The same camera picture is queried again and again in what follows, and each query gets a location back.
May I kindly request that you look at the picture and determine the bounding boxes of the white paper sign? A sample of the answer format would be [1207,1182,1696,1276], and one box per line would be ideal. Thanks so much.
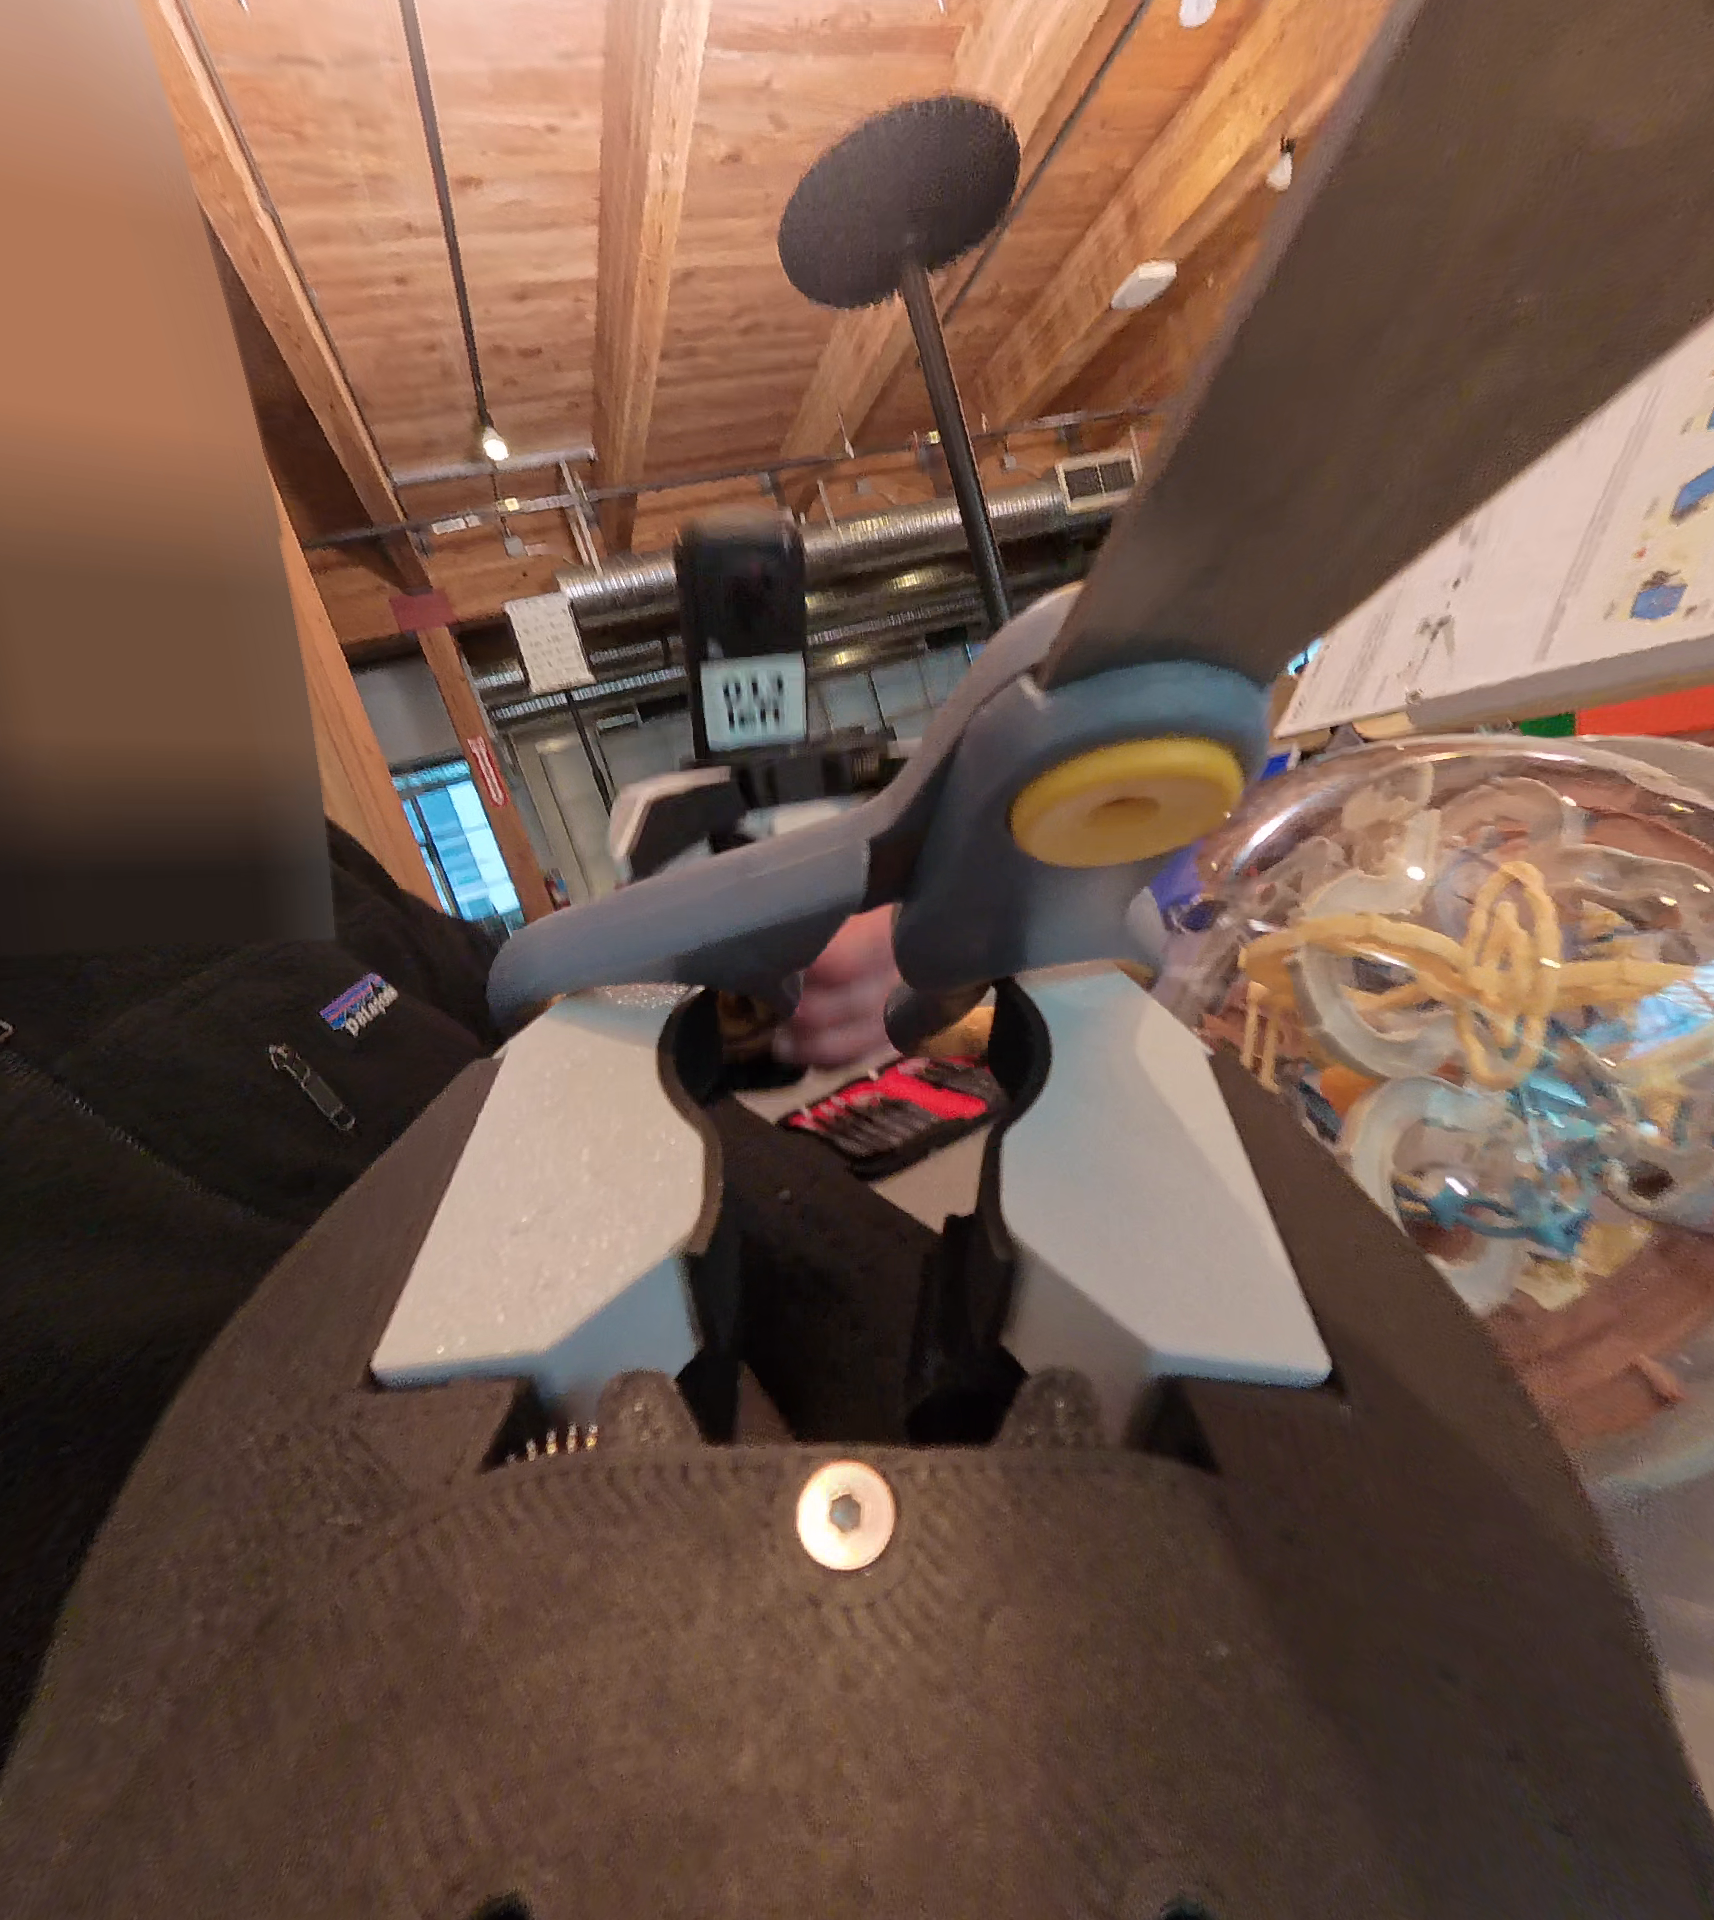
[506,593,601,703]

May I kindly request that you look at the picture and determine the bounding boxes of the silver air duct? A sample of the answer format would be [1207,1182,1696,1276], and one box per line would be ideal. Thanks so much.
[541,451,1148,651]

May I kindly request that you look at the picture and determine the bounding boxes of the clear maze ball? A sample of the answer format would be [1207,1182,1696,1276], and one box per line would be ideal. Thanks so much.
[1152,736,1714,1508]

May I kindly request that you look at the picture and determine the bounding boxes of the person's black clothing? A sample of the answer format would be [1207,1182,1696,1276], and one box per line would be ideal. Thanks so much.
[0,827,518,1878]

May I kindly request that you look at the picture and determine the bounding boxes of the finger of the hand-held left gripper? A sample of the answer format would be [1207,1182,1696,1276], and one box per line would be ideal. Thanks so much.
[601,767,769,902]

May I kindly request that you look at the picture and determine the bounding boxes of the person's left hand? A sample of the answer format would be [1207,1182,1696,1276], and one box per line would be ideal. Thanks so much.
[792,900,938,1071]

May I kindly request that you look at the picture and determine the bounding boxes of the printed instruction sheet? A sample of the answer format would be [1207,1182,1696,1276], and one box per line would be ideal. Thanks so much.
[1277,240,1714,746]

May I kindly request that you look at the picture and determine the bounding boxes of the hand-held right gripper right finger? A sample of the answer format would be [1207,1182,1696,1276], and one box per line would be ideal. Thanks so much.
[972,961,1341,1400]

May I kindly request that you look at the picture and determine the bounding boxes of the yellow-handled scissors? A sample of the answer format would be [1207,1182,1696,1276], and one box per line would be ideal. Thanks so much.
[482,0,1714,1041]

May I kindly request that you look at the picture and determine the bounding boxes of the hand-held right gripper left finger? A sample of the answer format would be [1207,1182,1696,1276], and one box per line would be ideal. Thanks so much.
[367,985,728,1400]

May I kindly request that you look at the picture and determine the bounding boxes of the black vertical pole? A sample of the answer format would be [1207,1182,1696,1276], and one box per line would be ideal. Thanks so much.
[775,90,1028,638]

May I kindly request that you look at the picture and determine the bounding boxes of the red tool kit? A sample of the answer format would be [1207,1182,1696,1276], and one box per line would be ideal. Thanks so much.
[775,1051,1011,1177]

